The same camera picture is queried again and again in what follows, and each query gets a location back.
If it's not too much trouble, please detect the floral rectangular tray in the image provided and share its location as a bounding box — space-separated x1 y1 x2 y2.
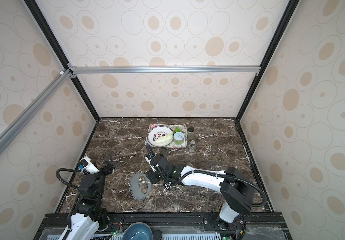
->
145 124 187 149

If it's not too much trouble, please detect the silver aluminium crossbar left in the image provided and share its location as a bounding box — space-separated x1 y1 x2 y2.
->
0 69 71 155

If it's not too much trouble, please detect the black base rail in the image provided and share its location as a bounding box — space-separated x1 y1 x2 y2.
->
34 212 292 240

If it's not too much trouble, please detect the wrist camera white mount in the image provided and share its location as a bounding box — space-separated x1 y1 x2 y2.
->
145 155 156 172
76 156 99 174

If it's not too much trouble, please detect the black corner frame post right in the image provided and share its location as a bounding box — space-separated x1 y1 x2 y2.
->
236 0 299 122

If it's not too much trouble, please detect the black corner frame post left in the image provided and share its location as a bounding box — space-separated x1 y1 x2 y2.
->
24 0 100 122

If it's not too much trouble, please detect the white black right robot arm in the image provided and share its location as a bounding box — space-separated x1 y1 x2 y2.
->
145 153 267 224

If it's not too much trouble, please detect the silver aluminium crossbar back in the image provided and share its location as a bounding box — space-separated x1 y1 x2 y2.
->
70 65 261 74

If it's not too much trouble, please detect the green toy leaf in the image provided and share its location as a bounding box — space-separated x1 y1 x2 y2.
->
174 127 182 133

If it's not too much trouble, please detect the grey toothed plastic ring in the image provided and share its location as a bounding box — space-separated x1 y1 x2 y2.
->
129 172 152 201

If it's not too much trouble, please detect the white plate with red text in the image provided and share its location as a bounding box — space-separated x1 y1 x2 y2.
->
146 125 173 144

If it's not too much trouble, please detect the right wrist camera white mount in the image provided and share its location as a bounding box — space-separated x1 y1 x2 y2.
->
145 155 156 172

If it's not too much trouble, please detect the green tin can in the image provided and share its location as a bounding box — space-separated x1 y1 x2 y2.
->
173 132 185 146

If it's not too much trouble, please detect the small clear glass jar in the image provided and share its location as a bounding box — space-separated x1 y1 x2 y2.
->
188 140 196 152

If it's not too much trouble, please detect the silver aluminium crossbar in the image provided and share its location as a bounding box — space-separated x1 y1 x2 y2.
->
0 69 71 155
70 65 261 74

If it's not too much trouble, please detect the pale green toy cabbage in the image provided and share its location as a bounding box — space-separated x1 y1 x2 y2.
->
155 134 173 147

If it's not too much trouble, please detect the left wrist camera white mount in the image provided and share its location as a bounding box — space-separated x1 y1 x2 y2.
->
76 156 99 174

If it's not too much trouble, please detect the black corner frame post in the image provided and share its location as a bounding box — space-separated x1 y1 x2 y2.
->
236 0 299 122
24 0 100 122

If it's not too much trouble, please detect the dark lid glass jar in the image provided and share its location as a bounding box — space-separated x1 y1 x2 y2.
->
187 126 195 141

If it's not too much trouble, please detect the blue ceramic bowl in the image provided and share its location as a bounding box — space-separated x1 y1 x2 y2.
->
121 222 153 240

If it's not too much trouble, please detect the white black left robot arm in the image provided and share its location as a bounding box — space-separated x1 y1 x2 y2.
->
55 159 116 240

